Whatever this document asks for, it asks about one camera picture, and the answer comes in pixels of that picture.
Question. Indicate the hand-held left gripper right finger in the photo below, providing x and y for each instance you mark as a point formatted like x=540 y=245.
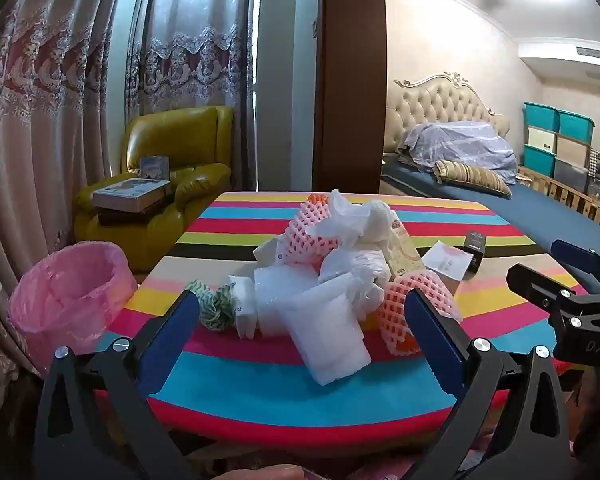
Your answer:
x=430 y=330

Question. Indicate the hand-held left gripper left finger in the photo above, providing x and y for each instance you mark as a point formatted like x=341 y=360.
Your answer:
x=172 y=330

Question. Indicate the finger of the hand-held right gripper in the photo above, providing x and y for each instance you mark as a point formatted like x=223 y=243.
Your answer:
x=575 y=260
x=540 y=285

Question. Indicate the beige printed carton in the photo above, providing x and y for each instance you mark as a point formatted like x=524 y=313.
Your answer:
x=405 y=255

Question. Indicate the white foam block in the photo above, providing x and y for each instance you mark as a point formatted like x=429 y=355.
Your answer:
x=330 y=345

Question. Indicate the bin with pink liner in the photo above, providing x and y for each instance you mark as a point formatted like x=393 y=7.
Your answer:
x=70 y=300

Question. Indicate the pink foam fruit net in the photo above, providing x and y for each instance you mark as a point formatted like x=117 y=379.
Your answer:
x=405 y=300
x=305 y=235

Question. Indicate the person's left hand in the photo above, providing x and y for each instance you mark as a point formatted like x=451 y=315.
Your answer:
x=260 y=473

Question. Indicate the green striped crumpled wrapper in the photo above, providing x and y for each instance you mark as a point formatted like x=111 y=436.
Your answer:
x=210 y=305

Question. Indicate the bed with blue sheet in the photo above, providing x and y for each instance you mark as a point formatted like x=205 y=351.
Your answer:
x=540 y=210

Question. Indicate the white card with pink print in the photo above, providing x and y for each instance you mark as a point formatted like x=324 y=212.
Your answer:
x=447 y=260

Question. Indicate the small black box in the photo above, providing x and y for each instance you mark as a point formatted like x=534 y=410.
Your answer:
x=475 y=252

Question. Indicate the small white foam piece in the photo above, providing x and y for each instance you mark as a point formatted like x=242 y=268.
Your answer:
x=242 y=305

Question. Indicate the grey storage box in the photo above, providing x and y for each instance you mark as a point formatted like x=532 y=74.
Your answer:
x=570 y=175

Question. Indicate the white crumpled plastic bag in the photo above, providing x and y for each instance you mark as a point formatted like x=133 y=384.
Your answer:
x=355 y=215
x=355 y=270

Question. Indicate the teal storage box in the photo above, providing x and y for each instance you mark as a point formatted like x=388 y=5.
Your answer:
x=575 y=126
x=541 y=116
x=539 y=161

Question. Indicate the cream storage box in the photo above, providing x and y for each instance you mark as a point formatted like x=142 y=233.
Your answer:
x=572 y=150
x=542 y=138

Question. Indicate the dark flat book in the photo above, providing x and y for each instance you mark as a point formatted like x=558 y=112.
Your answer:
x=120 y=217

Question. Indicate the striped brown pillow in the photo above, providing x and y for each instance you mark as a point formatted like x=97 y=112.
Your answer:
x=472 y=177

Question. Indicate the striped colourful tablecloth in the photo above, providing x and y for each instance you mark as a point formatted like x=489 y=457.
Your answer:
x=280 y=400

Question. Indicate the books on armchair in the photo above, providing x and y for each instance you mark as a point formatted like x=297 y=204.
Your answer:
x=130 y=192

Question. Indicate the bedding bundle in plastic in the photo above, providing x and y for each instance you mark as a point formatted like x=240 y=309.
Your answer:
x=460 y=145

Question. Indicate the small blue picture book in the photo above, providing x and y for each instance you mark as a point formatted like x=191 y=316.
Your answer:
x=154 y=167

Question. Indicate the orange foam fruit net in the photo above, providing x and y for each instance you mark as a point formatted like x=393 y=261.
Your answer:
x=317 y=198

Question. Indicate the yellow leather armchair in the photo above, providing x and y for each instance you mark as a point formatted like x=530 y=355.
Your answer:
x=180 y=130

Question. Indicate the ceiling air vent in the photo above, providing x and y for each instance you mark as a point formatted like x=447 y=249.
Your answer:
x=597 y=53

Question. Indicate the pink patterned curtain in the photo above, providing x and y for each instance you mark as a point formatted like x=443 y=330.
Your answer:
x=40 y=110

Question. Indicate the sheer lace curtain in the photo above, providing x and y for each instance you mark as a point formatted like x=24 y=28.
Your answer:
x=195 y=35

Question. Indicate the wooden crib rail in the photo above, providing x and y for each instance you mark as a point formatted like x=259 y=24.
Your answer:
x=565 y=192

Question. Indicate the brown wooden door frame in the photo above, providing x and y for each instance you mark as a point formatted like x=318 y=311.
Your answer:
x=350 y=85

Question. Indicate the wall switch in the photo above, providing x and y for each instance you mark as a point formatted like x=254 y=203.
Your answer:
x=316 y=27

